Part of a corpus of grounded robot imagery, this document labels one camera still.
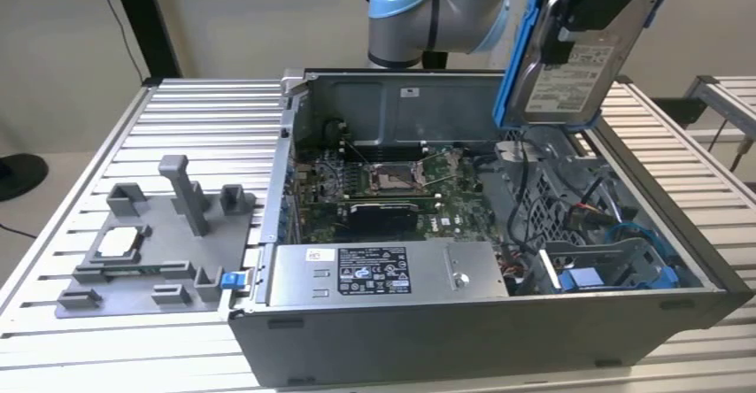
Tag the blue carrier in bay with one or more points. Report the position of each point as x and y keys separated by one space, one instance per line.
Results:
x=581 y=278

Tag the blue case latch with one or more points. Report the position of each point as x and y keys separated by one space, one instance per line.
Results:
x=229 y=280

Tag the thin metal locking lever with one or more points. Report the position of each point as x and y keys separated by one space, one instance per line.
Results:
x=442 y=176

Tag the silver CPU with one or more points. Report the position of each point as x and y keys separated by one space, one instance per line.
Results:
x=120 y=243

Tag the hard disk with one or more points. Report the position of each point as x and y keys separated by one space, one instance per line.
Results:
x=566 y=83

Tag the aluminium side table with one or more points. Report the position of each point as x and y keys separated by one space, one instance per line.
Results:
x=726 y=96

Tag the black round stand base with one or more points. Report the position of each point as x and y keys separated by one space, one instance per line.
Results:
x=20 y=176

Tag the black graphics card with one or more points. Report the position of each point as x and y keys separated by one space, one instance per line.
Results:
x=380 y=220

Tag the silver power supply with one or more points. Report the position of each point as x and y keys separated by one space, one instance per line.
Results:
x=295 y=278

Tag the black RAM slot bank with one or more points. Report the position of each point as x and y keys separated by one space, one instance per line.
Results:
x=383 y=148

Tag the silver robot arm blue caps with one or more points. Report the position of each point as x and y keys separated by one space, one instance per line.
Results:
x=407 y=21

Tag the black table bracket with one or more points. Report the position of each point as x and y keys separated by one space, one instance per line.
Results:
x=678 y=110

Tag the black frame post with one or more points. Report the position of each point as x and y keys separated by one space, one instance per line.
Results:
x=149 y=34

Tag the black expansion slot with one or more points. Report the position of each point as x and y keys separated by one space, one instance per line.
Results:
x=395 y=196

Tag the CPU socket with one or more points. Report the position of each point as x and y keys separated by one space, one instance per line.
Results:
x=392 y=180

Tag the green motherboard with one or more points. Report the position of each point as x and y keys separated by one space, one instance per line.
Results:
x=460 y=198

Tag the grey parts rack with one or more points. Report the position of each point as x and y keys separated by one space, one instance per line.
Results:
x=176 y=247

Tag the black open PC case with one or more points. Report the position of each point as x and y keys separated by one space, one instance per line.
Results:
x=442 y=344

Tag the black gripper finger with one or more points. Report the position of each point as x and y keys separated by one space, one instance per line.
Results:
x=559 y=52

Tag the grey metal disk bay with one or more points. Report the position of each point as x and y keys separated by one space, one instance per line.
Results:
x=531 y=189

